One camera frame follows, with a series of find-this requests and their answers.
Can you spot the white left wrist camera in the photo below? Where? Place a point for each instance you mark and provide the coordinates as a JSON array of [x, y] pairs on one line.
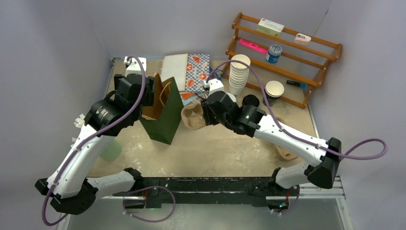
[[133, 67]]

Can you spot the white lid stack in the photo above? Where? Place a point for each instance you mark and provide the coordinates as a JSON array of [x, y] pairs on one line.
[[232, 97]]

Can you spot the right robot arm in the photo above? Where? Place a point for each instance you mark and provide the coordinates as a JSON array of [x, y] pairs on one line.
[[319, 167]]

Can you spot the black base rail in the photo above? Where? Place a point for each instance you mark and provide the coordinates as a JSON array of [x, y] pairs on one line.
[[254, 191]]

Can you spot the brown pulp cup carrier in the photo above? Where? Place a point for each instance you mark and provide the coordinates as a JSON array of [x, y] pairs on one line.
[[192, 116]]

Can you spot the green straw holder cup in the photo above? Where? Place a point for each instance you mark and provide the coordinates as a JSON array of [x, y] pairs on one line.
[[112, 151]]

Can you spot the pink white small case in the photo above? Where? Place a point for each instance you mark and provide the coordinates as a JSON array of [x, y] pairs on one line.
[[302, 39]]

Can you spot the stack of white paper cups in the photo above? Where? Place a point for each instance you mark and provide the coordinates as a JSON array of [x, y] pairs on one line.
[[238, 74]]

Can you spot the dark blue marker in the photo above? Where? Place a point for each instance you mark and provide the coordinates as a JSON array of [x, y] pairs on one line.
[[296, 84]]

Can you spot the wooden shelf rack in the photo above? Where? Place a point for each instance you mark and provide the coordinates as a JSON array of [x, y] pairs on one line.
[[311, 84]]

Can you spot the green paper bag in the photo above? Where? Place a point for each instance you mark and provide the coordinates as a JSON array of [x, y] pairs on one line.
[[161, 120]]

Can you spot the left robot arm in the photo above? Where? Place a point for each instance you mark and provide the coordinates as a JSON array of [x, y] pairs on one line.
[[71, 191]]

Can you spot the white green box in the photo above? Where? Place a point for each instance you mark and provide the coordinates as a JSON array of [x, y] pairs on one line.
[[269, 27]]

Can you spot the dark printed coffee cup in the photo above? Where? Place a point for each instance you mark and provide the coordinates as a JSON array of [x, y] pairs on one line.
[[273, 90]]

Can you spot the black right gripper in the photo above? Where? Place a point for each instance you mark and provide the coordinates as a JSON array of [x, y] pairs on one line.
[[209, 120]]

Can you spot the blue checkered bakery bag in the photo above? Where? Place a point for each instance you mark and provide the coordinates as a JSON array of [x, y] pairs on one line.
[[197, 71]]

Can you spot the pink highlighter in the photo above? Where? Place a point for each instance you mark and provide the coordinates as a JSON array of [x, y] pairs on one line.
[[253, 46]]

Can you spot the wrapped white straws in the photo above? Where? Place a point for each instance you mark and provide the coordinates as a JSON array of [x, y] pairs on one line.
[[79, 123]]

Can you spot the blue lidded jar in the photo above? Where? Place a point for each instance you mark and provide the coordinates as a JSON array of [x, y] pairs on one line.
[[273, 53]]

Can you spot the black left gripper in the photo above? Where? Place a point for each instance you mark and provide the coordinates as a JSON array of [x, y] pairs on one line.
[[148, 100]]

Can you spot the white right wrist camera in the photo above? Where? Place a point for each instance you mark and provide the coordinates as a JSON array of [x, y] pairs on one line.
[[212, 86]]

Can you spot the orange paper bag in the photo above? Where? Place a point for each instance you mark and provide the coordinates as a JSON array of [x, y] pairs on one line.
[[187, 95]]

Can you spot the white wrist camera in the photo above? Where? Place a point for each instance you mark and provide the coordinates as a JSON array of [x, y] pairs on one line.
[[133, 67], [212, 86]]

